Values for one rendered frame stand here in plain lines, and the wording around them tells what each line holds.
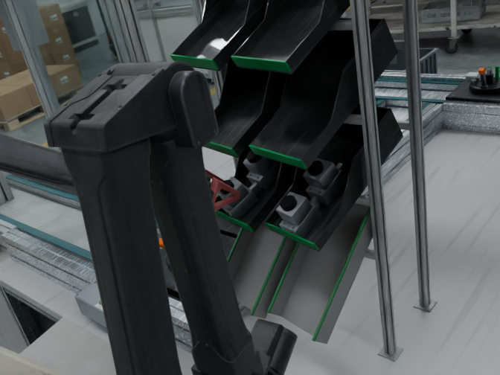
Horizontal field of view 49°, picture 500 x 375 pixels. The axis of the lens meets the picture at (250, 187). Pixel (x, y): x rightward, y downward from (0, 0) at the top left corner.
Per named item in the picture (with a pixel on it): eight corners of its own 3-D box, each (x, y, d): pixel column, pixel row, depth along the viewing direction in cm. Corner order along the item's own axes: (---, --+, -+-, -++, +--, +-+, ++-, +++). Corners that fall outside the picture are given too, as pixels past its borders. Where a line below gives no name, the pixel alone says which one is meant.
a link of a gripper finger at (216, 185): (232, 170, 110) (190, 166, 105) (250, 184, 104) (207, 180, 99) (224, 202, 112) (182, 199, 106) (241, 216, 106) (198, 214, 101)
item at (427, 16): (479, 20, 564) (479, 5, 558) (421, 24, 594) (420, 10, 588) (486, 10, 593) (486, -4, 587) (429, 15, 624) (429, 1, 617)
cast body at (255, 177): (266, 190, 111) (249, 168, 107) (252, 185, 114) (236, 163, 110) (291, 160, 113) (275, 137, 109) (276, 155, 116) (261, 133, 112)
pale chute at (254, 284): (265, 319, 113) (251, 315, 110) (227, 295, 123) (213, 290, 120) (319, 194, 114) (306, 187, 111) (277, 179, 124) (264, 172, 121)
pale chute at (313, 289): (327, 344, 104) (313, 341, 100) (280, 315, 113) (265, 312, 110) (385, 207, 105) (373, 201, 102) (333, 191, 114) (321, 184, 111)
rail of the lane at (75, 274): (201, 359, 124) (190, 321, 120) (12, 260, 181) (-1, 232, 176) (217, 343, 128) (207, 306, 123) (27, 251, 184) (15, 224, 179)
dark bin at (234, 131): (237, 158, 98) (216, 130, 94) (196, 144, 108) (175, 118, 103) (326, 51, 106) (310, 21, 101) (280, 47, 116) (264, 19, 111)
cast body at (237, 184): (236, 222, 109) (218, 201, 105) (226, 213, 113) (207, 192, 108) (266, 193, 110) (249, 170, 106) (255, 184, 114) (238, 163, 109)
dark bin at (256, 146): (306, 170, 89) (286, 140, 84) (254, 155, 98) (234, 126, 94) (398, 52, 96) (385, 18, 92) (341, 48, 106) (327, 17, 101)
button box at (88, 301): (132, 342, 128) (123, 321, 125) (81, 314, 141) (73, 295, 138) (154, 324, 132) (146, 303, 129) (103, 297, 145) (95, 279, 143)
